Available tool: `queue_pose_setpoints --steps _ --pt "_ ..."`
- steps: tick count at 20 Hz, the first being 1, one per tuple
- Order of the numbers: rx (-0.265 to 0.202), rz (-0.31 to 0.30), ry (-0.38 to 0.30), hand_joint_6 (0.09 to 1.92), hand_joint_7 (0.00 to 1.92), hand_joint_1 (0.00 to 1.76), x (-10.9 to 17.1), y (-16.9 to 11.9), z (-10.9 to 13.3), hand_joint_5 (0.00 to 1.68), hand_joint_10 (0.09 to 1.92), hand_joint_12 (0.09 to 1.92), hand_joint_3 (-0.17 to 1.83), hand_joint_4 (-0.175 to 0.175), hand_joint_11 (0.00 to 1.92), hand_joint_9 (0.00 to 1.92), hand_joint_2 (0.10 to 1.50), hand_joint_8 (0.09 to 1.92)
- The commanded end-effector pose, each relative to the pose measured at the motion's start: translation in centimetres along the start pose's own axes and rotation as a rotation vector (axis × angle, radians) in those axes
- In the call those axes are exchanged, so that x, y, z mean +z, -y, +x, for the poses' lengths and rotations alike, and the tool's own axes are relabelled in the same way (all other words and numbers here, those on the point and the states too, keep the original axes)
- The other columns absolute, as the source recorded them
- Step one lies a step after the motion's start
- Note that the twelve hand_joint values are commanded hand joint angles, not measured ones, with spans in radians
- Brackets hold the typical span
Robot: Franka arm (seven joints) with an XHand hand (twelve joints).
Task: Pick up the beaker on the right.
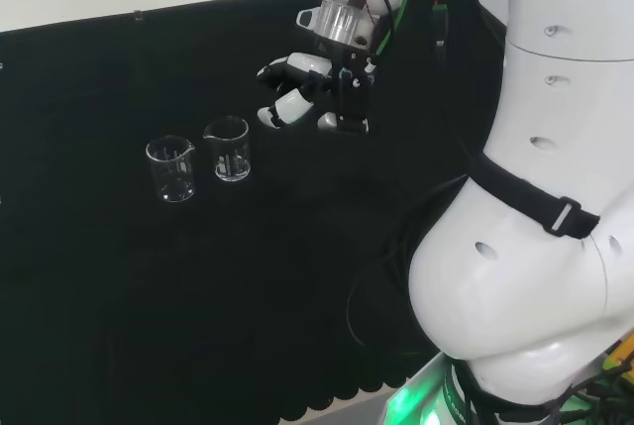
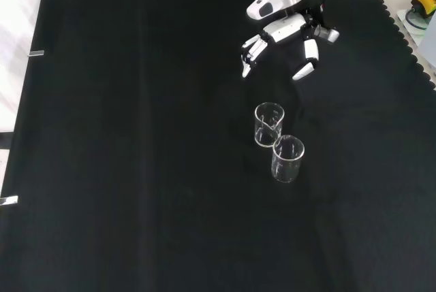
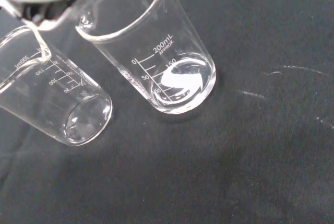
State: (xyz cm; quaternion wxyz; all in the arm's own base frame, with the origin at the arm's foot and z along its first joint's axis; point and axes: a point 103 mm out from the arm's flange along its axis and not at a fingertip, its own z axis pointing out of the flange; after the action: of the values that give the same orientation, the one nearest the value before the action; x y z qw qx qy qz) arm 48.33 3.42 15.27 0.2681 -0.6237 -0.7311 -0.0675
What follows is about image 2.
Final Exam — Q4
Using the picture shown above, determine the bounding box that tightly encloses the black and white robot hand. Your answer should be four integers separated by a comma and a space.
239, 7, 341, 82

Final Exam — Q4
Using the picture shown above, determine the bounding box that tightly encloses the clear glass beaker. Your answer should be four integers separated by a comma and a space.
270, 133, 306, 184
253, 101, 286, 149

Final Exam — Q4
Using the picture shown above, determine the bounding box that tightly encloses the pale board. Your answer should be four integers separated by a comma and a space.
394, 7, 436, 79

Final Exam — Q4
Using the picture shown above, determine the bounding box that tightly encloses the pale grey box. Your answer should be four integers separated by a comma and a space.
418, 16, 436, 69

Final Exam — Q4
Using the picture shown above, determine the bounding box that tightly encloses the black bench cloth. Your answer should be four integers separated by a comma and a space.
0, 0, 436, 292

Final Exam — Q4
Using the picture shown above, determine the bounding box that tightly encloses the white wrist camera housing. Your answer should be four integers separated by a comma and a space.
246, 0, 284, 20

